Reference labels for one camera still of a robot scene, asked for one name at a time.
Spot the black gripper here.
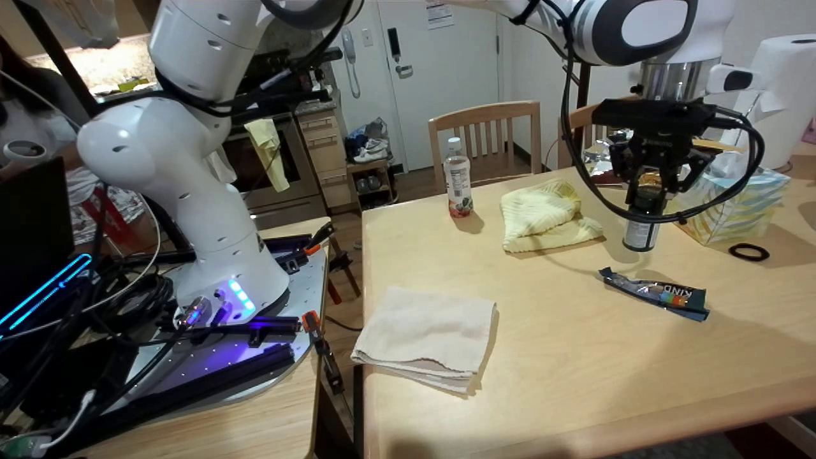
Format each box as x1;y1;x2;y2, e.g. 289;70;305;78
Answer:
605;124;714;230

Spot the small green-capped bottle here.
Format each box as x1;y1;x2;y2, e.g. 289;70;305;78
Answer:
621;210;663;254

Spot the tall tea bottle white cap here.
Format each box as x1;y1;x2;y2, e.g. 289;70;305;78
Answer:
442;135;476;219

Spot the dark blue tube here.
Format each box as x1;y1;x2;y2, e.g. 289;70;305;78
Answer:
597;265;711;323

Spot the patterned tissue box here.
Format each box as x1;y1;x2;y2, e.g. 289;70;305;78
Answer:
679;156;793;250

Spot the yellow cloth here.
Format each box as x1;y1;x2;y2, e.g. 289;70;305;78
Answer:
498;176;606;254

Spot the wooden chair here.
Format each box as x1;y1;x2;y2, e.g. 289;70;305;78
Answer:
556;99;621;171
426;96;546;194

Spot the white electric water pot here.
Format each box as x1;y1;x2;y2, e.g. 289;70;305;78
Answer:
718;33;816;171

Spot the beige folded cloth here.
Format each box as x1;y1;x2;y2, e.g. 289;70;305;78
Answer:
348;286;503;399

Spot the wooden cabinet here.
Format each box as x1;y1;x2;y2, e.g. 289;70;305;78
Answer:
223;96;361;219

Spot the hanging yellow rag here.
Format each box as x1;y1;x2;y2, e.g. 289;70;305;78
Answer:
245;114;292;194

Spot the blue-lit black computer box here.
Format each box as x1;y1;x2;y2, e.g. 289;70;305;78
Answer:
0;250;97;338

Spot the black monitor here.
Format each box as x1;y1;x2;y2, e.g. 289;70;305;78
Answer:
0;156;74;301

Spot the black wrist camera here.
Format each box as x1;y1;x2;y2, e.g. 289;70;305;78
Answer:
592;96;741;135

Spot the black ring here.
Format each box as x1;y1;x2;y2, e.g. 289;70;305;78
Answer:
726;238;773;265

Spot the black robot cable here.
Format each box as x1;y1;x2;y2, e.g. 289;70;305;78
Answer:
559;14;767;230

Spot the wall intercom handset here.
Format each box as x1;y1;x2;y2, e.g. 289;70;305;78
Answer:
385;22;416;82

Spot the black clamp orange handle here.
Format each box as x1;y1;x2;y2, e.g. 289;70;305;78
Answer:
301;307;347;395

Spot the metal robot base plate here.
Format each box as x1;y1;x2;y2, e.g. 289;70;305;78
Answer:
116;231;336;404

